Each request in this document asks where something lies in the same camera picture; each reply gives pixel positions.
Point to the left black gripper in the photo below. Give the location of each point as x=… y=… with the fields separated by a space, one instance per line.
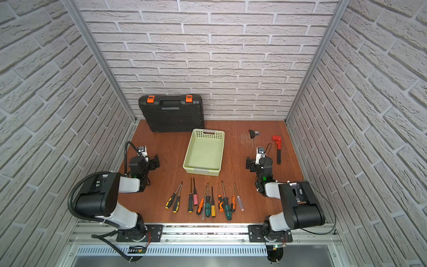
x=152 y=162

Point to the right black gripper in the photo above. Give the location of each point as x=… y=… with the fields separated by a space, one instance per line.
x=250 y=162

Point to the red black screwdriver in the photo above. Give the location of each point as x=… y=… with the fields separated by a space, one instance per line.
x=233 y=201

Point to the clear handled screwdriver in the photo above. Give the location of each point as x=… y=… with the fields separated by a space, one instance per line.
x=240 y=203

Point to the large green black screwdriver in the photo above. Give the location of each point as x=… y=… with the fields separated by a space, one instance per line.
x=227 y=209

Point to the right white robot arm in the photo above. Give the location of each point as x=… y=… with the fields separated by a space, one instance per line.
x=300 y=206

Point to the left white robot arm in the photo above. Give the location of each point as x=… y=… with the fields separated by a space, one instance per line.
x=95 y=197

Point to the light green perforated bin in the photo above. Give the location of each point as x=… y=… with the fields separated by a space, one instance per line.
x=204 y=152

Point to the orange black stubby screwdriver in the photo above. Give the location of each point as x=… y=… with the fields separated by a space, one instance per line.
x=220 y=205

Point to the black yellow dotted screwdriver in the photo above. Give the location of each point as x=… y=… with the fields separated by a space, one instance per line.
x=190 y=205

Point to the small green black screwdriver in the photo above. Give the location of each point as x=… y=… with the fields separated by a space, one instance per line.
x=207 y=203

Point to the small black metal part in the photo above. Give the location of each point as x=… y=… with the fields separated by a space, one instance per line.
x=253 y=134

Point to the red pipe wrench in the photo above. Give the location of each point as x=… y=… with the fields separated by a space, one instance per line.
x=277 y=139

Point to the black plastic tool case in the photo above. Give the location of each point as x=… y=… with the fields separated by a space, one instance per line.
x=172 y=113

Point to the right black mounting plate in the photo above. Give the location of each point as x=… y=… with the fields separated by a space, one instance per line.
x=270 y=233

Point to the black mounting plate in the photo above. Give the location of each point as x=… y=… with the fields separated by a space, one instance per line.
x=270 y=233
x=149 y=231

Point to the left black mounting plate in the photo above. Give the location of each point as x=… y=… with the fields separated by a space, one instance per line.
x=149 y=231

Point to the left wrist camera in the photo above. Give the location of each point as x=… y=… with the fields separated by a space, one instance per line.
x=142 y=151

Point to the pink handled screwdriver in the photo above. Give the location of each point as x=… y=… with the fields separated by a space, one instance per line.
x=195 y=196

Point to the yellow handled screwdriver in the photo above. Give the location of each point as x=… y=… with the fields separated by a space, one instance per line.
x=213 y=207

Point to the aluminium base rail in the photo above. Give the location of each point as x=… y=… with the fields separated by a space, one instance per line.
x=235 y=234

